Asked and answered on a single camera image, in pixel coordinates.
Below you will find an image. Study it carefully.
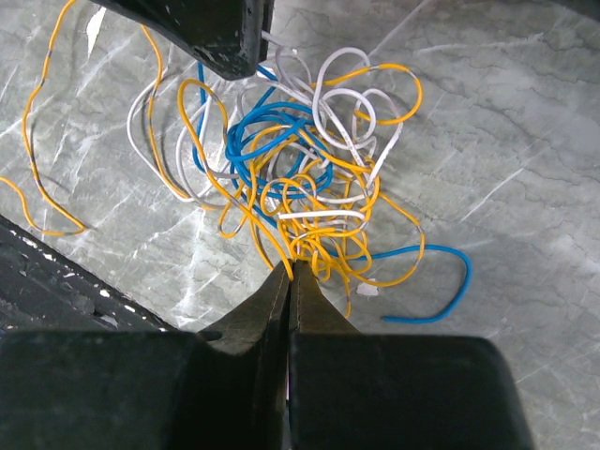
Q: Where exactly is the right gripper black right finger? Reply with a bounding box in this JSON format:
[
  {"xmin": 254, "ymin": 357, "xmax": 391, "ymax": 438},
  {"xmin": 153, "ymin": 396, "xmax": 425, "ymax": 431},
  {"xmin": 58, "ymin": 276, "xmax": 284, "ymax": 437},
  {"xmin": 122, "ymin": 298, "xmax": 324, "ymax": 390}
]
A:
[{"xmin": 289, "ymin": 262, "xmax": 534, "ymax": 449}]

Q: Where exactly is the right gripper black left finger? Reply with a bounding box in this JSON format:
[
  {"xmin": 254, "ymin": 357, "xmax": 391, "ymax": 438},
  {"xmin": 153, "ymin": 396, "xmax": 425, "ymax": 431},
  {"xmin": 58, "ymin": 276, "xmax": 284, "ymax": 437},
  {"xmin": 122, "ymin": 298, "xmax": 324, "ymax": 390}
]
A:
[{"xmin": 1, "ymin": 265, "xmax": 291, "ymax": 449}]

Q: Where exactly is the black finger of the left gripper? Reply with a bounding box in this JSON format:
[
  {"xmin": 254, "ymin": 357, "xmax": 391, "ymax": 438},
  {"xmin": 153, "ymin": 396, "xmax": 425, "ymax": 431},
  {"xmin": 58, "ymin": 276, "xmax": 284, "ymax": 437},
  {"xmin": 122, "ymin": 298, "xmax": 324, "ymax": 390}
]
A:
[{"xmin": 96, "ymin": 0, "xmax": 274, "ymax": 80}]

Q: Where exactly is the yellow thin cable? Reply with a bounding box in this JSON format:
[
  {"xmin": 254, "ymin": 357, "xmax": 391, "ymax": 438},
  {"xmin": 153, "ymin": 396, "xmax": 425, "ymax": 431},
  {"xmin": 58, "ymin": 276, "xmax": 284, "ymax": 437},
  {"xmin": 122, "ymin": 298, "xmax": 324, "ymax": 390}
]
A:
[{"xmin": 0, "ymin": 0, "xmax": 427, "ymax": 320}]

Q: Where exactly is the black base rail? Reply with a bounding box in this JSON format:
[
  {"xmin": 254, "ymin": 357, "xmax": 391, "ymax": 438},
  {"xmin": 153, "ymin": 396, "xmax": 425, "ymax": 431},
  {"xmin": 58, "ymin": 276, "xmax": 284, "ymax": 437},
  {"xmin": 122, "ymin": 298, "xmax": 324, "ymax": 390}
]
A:
[{"xmin": 1, "ymin": 217, "xmax": 174, "ymax": 335}]

